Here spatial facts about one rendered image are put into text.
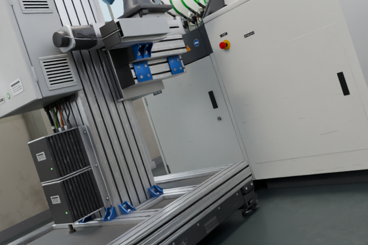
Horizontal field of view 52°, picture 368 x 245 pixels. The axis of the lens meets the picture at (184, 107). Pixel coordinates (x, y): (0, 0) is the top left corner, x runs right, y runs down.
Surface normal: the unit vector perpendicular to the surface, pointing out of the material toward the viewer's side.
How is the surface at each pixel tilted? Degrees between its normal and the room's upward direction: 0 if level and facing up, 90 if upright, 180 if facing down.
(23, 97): 90
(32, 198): 90
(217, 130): 90
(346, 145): 90
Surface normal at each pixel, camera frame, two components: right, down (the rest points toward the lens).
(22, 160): 0.74, -0.24
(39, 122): -0.60, 0.21
